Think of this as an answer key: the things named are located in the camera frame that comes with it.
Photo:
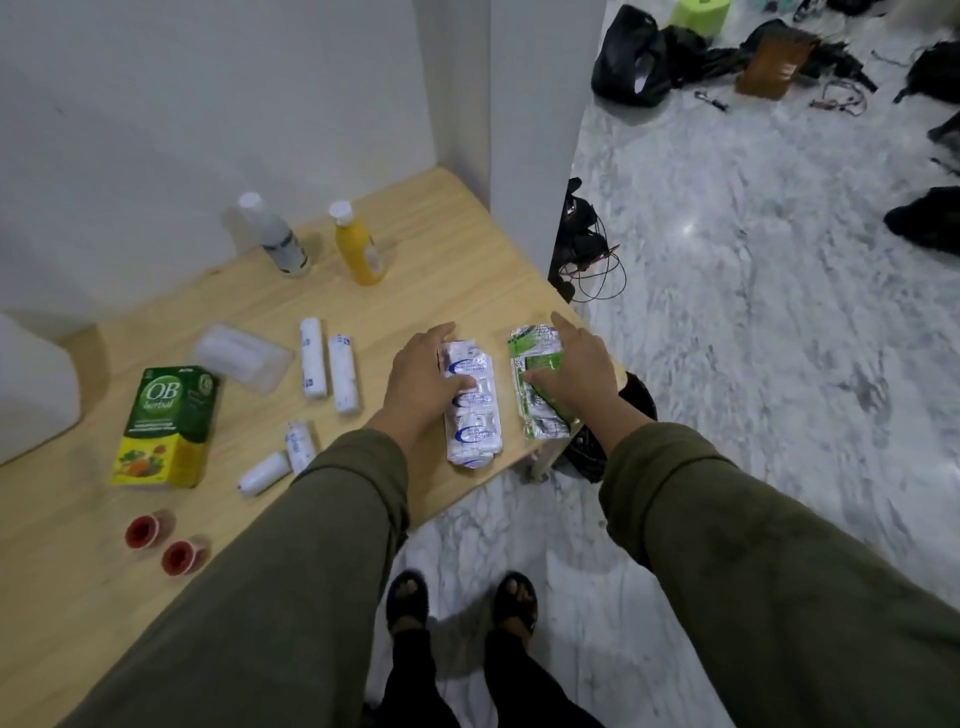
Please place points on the grey bottle with white cap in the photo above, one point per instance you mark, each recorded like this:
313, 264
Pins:
279, 238

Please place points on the white bandage roll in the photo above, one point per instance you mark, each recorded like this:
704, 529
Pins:
344, 375
264, 473
313, 360
300, 448

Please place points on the green silver pill strip pack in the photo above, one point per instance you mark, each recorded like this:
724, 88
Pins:
531, 349

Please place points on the clear plastic container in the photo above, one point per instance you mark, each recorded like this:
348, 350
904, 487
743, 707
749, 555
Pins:
241, 358

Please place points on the black plastic bag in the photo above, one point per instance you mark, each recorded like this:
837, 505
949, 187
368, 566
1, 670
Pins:
626, 64

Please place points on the green yellow medicine box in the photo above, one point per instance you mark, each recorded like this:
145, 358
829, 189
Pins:
169, 424

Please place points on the brown cardboard box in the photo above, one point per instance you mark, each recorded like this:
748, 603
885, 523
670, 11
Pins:
774, 66

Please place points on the pile of black clothing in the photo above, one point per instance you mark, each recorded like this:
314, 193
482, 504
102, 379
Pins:
709, 52

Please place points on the black bag under table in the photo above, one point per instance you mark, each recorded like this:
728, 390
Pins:
592, 454

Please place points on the person's leg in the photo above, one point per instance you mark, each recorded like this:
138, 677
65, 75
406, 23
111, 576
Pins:
529, 686
416, 682

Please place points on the person's right forearm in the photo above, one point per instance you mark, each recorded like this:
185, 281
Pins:
765, 585

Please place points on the person's left sandal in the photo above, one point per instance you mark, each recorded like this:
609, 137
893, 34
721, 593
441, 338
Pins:
406, 600

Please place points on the black backpack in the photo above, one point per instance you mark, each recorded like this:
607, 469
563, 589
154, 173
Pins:
934, 73

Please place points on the person's left hand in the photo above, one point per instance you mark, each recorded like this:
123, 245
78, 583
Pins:
416, 386

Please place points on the person's sandal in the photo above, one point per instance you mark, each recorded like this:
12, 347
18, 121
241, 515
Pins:
406, 600
515, 604

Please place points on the light green box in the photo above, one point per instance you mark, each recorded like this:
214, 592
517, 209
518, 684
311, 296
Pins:
700, 13

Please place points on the person's right thumb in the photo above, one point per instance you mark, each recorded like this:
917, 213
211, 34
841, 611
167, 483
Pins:
540, 381

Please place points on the person's right hand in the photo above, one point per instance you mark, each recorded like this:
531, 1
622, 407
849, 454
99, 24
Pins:
585, 375

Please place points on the person's right sandal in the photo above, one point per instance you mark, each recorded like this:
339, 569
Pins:
515, 604

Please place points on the white blue pill strip pack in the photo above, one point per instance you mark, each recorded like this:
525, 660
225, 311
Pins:
476, 431

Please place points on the black bundle on floor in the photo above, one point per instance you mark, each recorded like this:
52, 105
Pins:
926, 219

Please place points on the white table leg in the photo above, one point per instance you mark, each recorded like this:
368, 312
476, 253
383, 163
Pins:
546, 459

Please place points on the person's left thumb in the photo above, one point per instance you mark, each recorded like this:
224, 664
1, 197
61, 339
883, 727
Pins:
459, 384

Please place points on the yellow bottle with white cap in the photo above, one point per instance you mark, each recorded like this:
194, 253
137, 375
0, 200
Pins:
358, 247

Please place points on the white plastic bin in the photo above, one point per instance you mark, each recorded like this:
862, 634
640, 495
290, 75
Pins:
34, 390

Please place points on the person's left leg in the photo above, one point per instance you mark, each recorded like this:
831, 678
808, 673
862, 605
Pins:
416, 682

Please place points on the person's left forearm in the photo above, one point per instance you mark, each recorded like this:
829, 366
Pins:
285, 600

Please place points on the small red measuring cup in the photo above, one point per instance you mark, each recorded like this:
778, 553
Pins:
180, 558
142, 531

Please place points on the person's right leg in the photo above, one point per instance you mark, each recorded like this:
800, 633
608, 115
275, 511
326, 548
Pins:
529, 686

